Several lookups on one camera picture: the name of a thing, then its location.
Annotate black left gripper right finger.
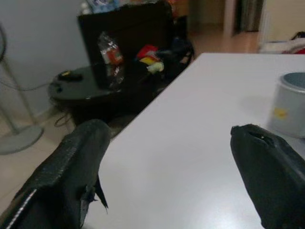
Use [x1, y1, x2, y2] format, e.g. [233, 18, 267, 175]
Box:
[230, 123, 305, 229]

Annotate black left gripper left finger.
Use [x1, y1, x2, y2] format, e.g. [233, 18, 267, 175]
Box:
[0, 118, 112, 229]

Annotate grey standing fan stand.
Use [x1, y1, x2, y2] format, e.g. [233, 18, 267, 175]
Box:
[0, 22, 45, 155]

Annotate black round television stand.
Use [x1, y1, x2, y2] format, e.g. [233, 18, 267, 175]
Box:
[47, 65, 167, 127]

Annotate grey mug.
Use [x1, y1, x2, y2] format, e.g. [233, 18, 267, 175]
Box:
[265, 71, 305, 139]

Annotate black yellow remote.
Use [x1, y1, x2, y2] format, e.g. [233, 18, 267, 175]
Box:
[58, 70, 83, 82]

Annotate clear plastic snack bag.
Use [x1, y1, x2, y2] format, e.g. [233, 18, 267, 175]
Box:
[97, 31, 126, 88]

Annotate red cloth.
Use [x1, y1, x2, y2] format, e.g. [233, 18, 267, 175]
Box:
[282, 46, 305, 55]

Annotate pale yellow small toy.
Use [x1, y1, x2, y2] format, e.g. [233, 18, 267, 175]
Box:
[146, 61, 165, 73]

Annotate red yellow snack package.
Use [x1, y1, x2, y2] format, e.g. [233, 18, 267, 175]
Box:
[135, 44, 165, 66]

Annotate white metal rack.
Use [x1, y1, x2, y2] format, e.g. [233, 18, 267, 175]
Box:
[258, 9, 305, 54]

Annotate black bag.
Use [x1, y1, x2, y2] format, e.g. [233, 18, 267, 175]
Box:
[157, 35, 196, 81]

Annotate packaged water bottles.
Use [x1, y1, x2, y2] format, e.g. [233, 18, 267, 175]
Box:
[80, 0, 124, 14]

